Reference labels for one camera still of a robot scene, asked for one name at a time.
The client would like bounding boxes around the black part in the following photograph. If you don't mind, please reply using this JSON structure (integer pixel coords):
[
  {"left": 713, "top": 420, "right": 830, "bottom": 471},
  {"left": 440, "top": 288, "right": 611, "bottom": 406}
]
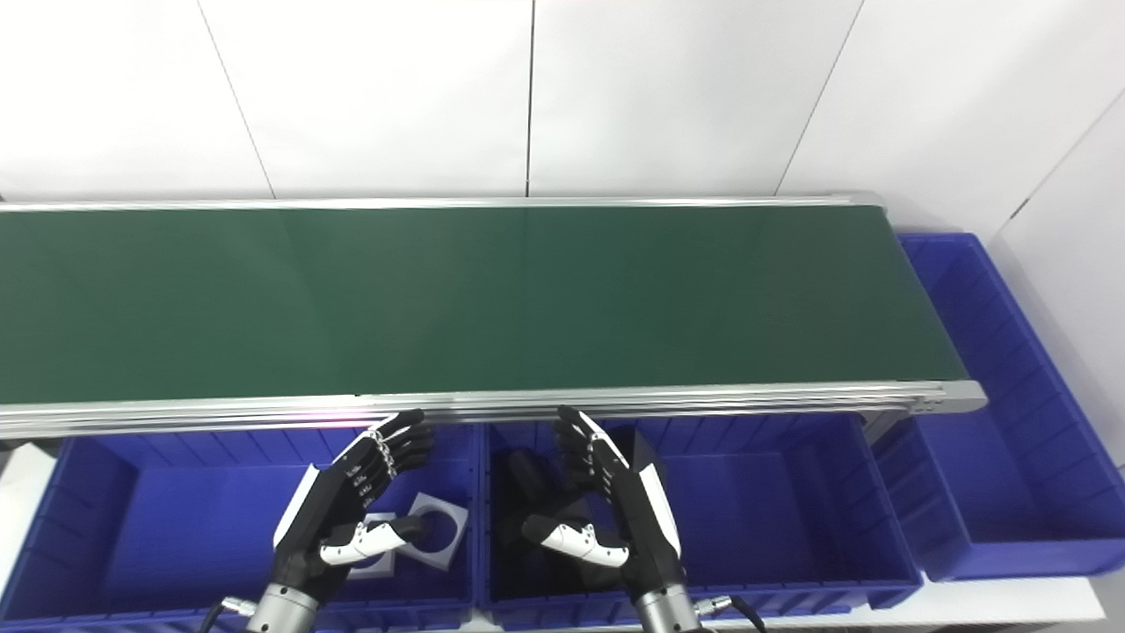
[{"left": 495, "top": 448, "right": 621, "bottom": 592}]

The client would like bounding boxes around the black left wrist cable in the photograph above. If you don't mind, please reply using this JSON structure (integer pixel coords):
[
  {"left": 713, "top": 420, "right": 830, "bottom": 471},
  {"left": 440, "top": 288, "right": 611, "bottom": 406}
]
[{"left": 200, "top": 596, "right": 258, "bottom": 633}]

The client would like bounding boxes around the green conveyor belt aluminium frame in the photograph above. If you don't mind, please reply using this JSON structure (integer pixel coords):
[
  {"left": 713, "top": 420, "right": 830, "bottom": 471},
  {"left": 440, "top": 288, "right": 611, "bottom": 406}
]
[{"left": 0, "top": 193, "right": 990, "bottom": 440}]

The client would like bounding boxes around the blue bin with black parts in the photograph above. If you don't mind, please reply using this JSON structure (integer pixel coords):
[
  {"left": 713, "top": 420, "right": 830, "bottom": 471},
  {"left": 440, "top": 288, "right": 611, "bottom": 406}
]
[{"left": 479, "top": 413, "right": 924, "bottom": 630}]

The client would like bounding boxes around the large empty blue bin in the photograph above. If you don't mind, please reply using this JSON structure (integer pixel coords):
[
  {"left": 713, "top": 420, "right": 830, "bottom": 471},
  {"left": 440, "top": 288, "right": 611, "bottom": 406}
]
[{"left": 870, "top": 232, "right": 1125, "bottom": 583}]

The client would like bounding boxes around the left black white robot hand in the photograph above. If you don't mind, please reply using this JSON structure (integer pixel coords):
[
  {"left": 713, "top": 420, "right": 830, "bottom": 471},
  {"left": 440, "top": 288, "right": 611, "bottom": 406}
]
[{"left": 272, "top": 409, "right": 436, "bottom": 602}]

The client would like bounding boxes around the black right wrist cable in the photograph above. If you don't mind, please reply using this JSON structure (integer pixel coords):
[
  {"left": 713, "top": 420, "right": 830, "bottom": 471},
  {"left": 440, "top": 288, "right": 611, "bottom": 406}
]
[{"left": 694, "top": 594, "right": 767, "bottom": 633}]

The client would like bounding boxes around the white square part with hole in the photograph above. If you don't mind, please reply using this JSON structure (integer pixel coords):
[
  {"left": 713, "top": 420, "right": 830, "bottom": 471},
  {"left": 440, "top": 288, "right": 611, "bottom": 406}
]
[
  {"left": 345, "top": 512, "right": 398, "bottom": 580},
  {"left": 403, "top": 493, "right": 470, "bottom": 571}
]

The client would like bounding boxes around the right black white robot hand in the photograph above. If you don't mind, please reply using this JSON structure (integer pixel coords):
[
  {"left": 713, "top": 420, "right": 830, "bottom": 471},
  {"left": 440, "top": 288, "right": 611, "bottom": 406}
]
[{"left": 523, "top": 406, "right": 686, "bottom": 599}]

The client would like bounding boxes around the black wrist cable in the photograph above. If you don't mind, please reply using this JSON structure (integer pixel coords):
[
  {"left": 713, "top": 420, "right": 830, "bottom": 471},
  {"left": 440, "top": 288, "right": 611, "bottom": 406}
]
[
  {"left": 694, "top": 594, "right": 767, "bottom": 633},
  {"left": 200, "top": 596, "right": 258, "bottom": 633}
]

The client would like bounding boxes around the blue bin with white parts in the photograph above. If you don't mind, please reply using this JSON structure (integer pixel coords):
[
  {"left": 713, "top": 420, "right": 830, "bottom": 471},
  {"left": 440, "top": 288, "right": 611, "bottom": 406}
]
[{"left": 0, "top": 426, "right": 482, "bottom": 633}]

